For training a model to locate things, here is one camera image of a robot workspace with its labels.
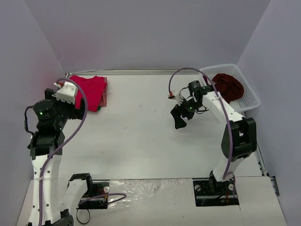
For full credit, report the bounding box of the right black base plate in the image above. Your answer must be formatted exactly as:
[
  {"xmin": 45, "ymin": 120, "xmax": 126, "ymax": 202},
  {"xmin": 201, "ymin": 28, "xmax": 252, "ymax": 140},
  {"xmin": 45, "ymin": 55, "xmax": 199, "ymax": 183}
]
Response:
[{"xmin": 192, "ymin": 178, "xmax": 239, "ymax": 207}]

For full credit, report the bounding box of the white plastic basket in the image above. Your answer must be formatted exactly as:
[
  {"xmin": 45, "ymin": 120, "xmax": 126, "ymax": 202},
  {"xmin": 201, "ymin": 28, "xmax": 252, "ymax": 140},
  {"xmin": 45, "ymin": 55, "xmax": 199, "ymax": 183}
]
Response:
[{"xmin": 200, "ymin": 64, "xmax": 260, "ymax": 112}]

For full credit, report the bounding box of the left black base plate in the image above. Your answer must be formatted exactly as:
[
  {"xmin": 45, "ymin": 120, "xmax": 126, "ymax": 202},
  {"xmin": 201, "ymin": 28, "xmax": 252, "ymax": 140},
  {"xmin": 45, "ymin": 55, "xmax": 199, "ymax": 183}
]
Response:
[{"xmin": 78, "ymin": 180, "xmax": 110, "ymax": 210}]

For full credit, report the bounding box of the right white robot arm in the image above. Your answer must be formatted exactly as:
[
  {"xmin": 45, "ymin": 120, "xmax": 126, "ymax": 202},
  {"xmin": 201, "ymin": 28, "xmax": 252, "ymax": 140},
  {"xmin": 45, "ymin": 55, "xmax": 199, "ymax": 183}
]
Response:
[{"xmin": 168, "ymin": 81, "xmax": 257, "ymax": 194}]

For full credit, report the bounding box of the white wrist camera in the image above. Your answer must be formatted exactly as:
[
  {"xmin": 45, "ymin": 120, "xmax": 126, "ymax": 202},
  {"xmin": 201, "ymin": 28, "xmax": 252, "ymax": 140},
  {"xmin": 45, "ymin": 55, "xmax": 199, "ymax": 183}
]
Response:
[
  {"xmin": 168, "ymin": 91, "xmax": 187, "ymax": 106},
  {"xmin": 52, "ymin": 81, "xmax": 78, "ymax": 105}
]

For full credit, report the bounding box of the dark red t shirt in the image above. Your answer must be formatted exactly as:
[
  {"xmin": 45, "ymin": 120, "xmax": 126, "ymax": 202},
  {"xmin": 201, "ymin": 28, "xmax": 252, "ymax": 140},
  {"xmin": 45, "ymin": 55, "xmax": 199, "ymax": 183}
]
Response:
[{"xmin": 212, "ymin": 73, "xmax": 244, "ymax": 104}]

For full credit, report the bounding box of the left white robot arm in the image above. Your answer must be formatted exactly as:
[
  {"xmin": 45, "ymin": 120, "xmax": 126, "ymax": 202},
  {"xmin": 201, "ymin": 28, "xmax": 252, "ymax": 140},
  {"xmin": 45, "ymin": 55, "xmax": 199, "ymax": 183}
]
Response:
[{"xmin": 27, "ymin": 88, "xmax": 95, "ymax": 226}]

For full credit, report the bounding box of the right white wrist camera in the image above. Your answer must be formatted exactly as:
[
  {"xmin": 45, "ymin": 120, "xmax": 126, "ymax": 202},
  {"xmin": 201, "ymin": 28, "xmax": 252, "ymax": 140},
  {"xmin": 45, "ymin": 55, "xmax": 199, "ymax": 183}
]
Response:
[{"xmin": 168, "ymin": 91, "xmax": 187, "ymax": 106}]

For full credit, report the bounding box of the bright red t shirt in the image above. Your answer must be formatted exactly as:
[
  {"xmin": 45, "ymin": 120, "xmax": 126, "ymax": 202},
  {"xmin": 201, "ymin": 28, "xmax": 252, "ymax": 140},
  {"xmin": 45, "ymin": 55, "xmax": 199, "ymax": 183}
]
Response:
[{"xmin": 70, "ymin": 75, "xmax": 102, "ymax": 112}]

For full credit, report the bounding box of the folded salmon pink shirt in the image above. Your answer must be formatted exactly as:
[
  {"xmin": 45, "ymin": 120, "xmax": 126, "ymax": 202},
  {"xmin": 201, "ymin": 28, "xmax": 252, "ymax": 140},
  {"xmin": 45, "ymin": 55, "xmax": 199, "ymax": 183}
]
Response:
[{"xmin": 99, "ymin": 77, "xmax": 108, "ymax": 107}]

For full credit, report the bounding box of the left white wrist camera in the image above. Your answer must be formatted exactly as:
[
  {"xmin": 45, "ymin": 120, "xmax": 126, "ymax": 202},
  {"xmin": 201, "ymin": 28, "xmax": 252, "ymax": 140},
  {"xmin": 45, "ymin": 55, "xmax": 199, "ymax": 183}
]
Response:
[{"xmin": 52, "ymin": 81, "xmax": 78, "ymax": 105}]

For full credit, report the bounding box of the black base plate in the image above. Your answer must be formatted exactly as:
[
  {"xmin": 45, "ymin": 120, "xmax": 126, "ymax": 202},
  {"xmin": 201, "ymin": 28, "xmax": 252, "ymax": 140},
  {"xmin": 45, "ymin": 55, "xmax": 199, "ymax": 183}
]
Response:
[
  {"xmin": 192, "ymin": 178, "xmax": 239, "ymax": 207},
  {"xmin": 78, "ymin": 180, "xmax": 110, "ymax": 210}
]

